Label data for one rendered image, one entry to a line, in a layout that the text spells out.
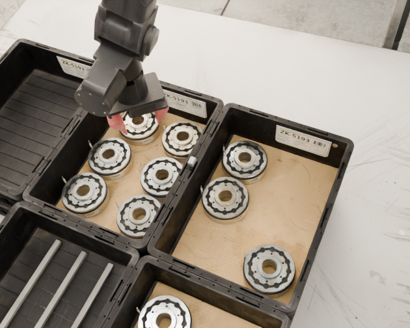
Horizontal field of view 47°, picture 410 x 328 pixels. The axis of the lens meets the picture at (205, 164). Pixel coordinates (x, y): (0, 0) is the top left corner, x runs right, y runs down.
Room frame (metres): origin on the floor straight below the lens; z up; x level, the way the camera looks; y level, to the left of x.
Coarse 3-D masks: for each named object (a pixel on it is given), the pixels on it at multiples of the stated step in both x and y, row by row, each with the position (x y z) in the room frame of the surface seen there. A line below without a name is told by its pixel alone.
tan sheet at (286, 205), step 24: (264, 144) 0.62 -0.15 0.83; (288, 168) 0.55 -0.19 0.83; (312, 168) 0.54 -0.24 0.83; (336, 168) 0.53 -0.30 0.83; (264, 192) 0.50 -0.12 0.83; (288, 192) 0.49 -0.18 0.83; (312, 192) 0.48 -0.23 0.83; (192, 216) 0.46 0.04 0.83; (264, 216) 0.44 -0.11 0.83; (288, 216) 0.43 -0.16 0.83; (312, 216) 0.42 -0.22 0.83; (192, 240) 0.41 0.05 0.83; (216, 240) 0.40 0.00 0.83; (240, 240) 0.39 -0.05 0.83; (264, 240) 0.38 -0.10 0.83; (288, 240) 0.38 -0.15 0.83; (216, 264) 0.34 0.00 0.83; (240, 264) 0.34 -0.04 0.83
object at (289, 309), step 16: (224, 112) 0.66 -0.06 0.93; (256, 112) 0.65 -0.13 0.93; (304, 128) 0.59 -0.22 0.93; (208, 144) 0.58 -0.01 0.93; (352, 144) 0.53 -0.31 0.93; (192, 176) 0.50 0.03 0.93; (336, 176) 0.46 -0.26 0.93; (176, 192) 0.47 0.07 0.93; (336, 192) 0.42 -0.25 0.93; (160, 224) 0.41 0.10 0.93; (320, 224) 0.36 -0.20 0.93; (320, 240) 0.33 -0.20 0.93; (160, 256) 0.34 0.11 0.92; (192, 272) 0.30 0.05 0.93; (208, 272) 0.30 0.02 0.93; (304, 272) 0.28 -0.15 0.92; (272, 304) 0.22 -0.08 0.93; (288, 304) 0.22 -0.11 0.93
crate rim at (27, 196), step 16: (160, 80) 0.78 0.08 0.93; (192, 96) 0.72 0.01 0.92; (208, 96) 0.71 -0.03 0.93; (208, 128) 0.62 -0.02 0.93; (64, 144) 0.63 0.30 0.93; (48, 160) 0.59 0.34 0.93; (48, 208) 0.47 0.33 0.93; (160, 208) 0.44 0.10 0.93; (80, 224) 0.43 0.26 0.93; (96, 224) 0.42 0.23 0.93; (128, 240) 0.38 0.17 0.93; (144, 240) 0.38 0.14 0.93
